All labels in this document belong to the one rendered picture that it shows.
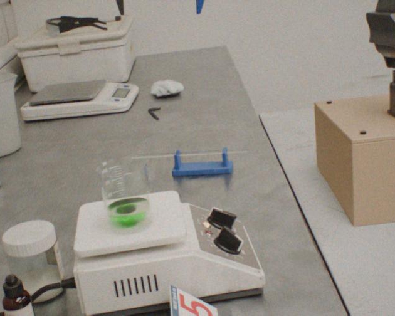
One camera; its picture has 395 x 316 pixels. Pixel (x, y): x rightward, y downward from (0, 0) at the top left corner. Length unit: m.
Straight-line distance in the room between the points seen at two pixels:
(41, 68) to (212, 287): 1.16
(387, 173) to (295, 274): 0.18
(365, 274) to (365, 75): 1.51
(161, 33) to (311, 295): 1.48
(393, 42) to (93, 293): 0.47
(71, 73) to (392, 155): 1.11
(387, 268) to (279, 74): 1.45
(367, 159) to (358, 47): 1.39
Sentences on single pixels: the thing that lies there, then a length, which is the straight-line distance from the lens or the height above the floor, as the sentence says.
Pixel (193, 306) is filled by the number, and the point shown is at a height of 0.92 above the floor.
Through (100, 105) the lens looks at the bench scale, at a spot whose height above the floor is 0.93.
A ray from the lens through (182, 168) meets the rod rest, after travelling 1.01.
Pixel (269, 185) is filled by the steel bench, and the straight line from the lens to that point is 0.94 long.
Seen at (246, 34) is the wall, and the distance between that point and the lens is 2.07.
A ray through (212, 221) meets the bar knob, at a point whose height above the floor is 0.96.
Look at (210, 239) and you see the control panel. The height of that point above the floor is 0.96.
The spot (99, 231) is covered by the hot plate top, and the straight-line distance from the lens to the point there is 0.67.
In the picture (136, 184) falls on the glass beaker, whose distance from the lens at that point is 0.63.
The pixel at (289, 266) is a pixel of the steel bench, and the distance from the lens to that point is 0.73.
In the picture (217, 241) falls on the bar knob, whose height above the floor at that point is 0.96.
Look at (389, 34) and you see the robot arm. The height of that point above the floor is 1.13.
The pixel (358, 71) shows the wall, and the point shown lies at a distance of 2.17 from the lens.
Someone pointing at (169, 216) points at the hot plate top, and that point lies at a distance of 0.68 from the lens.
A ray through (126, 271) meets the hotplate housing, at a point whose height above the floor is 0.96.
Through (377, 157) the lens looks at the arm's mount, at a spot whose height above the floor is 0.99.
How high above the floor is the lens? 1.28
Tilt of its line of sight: 21 degrees down
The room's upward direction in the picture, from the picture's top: 7 degrees counter-clockwise
